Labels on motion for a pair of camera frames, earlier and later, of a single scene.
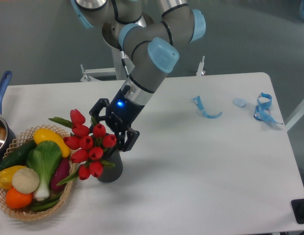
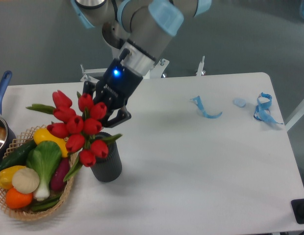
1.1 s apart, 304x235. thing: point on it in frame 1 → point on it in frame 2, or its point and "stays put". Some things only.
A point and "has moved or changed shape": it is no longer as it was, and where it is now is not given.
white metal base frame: [88, 73] stays put
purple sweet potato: [62, 172] stays put
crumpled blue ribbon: [262, 112] stays put
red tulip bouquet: [87, 146] has moved or changed shape
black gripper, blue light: [122, 112] → [118, 84]
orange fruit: [16, 200] stays put
